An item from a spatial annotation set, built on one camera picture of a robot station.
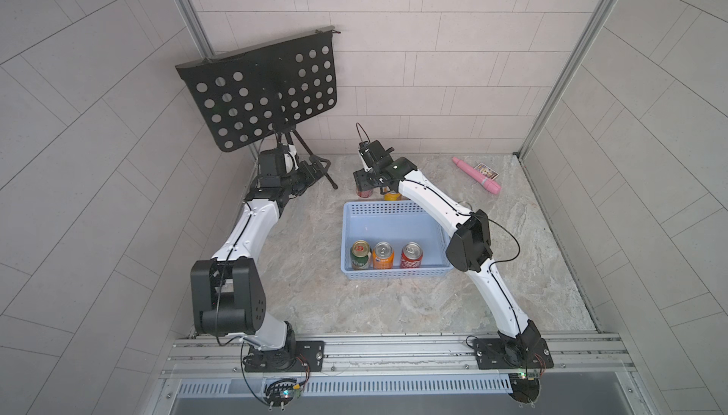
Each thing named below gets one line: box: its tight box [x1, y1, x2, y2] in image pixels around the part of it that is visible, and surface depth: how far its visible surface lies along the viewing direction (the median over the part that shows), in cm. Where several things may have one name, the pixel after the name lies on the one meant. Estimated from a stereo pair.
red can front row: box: [400, 241, 424, 270], surface depth 81 cm
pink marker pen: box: [451, 156, 502, 195], surface depth 110 cm
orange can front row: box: [372, 240, 396, 271], surface depth 81 cm
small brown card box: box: [473, 162, 500, 181], surface depth 114 cm
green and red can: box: [349, 238, 373, 271], surface depth 81 cm
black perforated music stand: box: [175, 25, 340, 191], surface depth 75 cm
